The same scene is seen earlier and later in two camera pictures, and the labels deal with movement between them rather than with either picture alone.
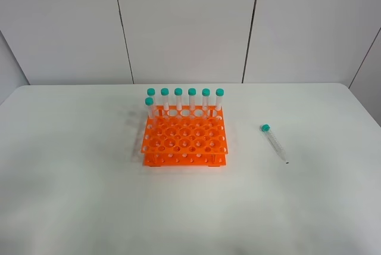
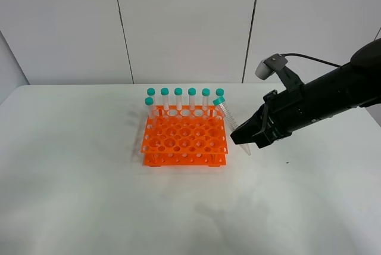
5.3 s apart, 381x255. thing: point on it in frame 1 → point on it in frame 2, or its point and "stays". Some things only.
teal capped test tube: (265, 128) → (219, 101)
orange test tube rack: (185, 137) stays
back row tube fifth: (205, 93) stays
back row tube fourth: (191, 92) stays
